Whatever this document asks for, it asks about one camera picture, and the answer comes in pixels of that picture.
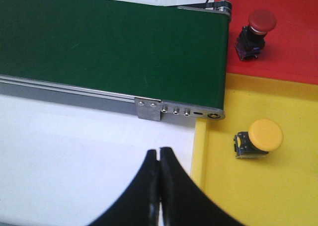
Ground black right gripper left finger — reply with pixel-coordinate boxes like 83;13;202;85
90;150;160;226

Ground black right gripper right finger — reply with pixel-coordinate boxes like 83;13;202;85
160;147;242;226

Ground yellow mushroom push button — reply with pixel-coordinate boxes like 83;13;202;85
234;118;284;159

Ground red mushroom push button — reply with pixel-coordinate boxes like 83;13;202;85
235;9;277;61

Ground metal conveyor end plate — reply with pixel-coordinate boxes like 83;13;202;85
160;100;225;120

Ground yellow plastic tray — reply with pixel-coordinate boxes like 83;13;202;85
191;74;318;226

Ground green conveyor belt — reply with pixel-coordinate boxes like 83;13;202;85
0;0;229;118

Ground red plastic tray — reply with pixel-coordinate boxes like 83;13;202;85
227;0;318;84

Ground metal conveyor support bracket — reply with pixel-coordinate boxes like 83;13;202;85
134;97;161;121

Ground aluminium conveyor side rail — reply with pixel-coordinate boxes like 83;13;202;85
0;75;136;103

